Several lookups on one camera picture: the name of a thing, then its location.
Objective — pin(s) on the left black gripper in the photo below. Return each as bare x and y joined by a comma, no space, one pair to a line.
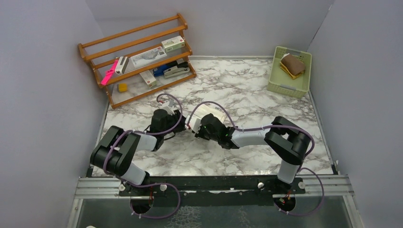
180,126

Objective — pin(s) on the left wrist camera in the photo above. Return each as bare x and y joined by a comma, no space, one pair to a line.
169,106

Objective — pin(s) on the small white red box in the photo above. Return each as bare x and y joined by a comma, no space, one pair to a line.
149,78

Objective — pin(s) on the green plastic basket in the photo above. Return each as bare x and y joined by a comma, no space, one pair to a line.
279,82

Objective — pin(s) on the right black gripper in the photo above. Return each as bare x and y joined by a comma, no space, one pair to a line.
199,134

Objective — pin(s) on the blue stapler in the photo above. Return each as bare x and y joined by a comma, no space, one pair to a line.
159,70

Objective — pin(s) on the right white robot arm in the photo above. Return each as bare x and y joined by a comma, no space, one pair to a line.
286,139

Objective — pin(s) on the yellow sponge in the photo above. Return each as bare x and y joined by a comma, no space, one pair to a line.
122,87

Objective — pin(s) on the pink plastic tool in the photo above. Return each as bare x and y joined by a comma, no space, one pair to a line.
109,73

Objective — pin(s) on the grey white stapler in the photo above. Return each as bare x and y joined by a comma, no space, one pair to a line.
180,69

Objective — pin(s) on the white silver device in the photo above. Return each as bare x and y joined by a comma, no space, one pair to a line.
121,65

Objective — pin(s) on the long white flat box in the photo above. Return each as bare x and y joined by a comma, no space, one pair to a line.
148,57

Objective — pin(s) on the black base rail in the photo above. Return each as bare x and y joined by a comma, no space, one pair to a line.
207,191

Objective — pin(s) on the white green box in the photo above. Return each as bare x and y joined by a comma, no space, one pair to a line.
173,44

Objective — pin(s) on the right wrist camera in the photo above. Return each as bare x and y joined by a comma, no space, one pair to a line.
193,124

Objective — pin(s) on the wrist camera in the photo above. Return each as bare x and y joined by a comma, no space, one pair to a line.
169,106
193,124

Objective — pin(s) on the orange wooden rack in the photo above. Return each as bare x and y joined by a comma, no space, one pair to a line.
137,88

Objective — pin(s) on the cream white towel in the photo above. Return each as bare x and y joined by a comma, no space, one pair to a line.
204,110

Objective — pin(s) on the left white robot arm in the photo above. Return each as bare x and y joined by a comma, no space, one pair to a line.
115,151

